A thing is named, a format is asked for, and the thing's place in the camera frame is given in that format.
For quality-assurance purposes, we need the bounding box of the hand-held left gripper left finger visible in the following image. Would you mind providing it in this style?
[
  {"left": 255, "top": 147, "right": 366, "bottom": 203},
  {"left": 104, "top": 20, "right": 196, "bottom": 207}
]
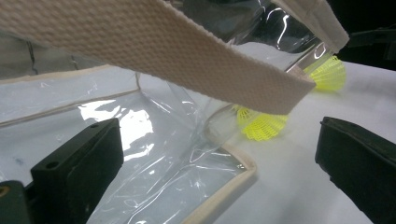
[{"left": 30, "top": 117, "right": 125, "bottom": 224}]

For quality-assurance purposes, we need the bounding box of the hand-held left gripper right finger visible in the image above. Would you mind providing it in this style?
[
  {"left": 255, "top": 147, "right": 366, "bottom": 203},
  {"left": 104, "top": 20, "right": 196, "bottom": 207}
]
[{"left": 315, "top": 116, "right": 396, "bottom": 224}]

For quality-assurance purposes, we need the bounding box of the yellow shuttlecock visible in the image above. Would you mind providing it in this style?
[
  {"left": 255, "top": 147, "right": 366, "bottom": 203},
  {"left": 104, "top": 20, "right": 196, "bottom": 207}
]
[
  {"left": 234, "top": 105, "right": 289, "bottom": 142},
  {"left": 303, "top": 55, "right": 347, "bottom": 92}
]

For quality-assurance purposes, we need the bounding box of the clear plastic bag beige trim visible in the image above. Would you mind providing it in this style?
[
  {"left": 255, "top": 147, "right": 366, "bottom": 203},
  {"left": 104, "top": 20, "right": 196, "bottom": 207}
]
[{"left": 0, "top": 0, "right": 351, "bottom": 224}]

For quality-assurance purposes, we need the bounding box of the white table sheet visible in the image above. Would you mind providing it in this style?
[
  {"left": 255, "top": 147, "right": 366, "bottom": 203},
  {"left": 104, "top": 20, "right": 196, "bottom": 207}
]
[{"left": 214, "top": 60, "right": 396, "bottom": 224}]

